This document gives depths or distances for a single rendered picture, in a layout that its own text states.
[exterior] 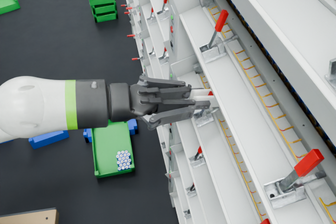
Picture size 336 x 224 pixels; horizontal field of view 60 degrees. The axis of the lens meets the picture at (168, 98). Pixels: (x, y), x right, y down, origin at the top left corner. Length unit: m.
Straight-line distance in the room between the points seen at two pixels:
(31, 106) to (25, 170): 1.26
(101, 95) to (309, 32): 0.36
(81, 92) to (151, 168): 1.12
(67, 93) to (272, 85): 0.33
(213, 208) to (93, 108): 0.41
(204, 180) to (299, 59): 0.58
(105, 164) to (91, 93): 1.12
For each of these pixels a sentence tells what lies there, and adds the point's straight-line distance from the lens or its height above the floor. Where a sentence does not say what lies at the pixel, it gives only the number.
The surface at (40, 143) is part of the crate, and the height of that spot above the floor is 0.04.
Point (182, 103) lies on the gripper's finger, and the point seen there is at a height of 0.98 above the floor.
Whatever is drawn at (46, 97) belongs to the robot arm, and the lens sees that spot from 0.53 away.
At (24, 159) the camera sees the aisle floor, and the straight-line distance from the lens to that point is 1.81.
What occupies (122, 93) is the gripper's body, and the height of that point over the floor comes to 1.02.
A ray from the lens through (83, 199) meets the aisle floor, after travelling 1.58.
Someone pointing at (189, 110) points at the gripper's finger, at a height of 0.98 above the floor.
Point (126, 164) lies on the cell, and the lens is 1.55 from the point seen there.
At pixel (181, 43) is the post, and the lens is 0.71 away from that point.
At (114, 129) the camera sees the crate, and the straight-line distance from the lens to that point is 1.68.
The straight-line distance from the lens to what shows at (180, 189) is 1.21.
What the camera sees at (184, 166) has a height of 0.50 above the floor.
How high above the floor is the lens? 1.40
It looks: 48 degrees down
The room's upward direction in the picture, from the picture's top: straight up
